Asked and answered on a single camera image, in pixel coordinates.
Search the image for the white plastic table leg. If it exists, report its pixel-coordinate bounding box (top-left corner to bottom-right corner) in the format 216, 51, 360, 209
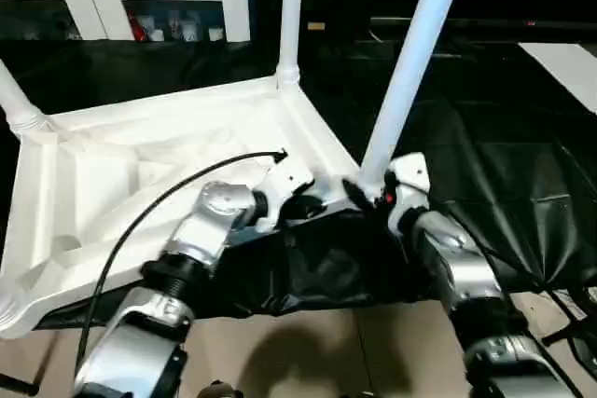
275, 0, 307, 87
0, 61, 53, 136
356, 0, 472, 201

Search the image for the white plastic table top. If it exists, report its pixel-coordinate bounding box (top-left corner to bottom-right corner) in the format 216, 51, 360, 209
0, 76, 367, 339

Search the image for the black work mat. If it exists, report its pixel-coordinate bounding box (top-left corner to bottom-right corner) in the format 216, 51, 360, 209
0, 33, 597, 320

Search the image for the dark left robot foot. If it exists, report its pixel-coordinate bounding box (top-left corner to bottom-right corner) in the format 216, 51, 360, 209
198, 381, 242, 398

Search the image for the black floor stand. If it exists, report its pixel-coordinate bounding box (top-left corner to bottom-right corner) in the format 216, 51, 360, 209
546, 286, 597, 371

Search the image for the red bottle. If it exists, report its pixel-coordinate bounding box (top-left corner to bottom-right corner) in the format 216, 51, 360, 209
129, 12, 147, 43

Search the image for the black tripod stand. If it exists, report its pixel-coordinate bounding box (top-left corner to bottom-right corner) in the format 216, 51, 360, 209
0, 372, 40, 395

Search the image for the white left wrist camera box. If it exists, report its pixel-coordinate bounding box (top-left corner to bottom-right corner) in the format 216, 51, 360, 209
256, 156, 316, 233

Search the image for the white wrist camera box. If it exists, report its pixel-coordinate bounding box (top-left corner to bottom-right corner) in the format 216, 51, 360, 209
381, 154, 432, 237
256, 156, 316, 233

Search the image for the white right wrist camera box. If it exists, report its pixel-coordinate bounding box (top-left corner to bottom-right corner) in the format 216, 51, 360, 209
381, 154, 432, 237

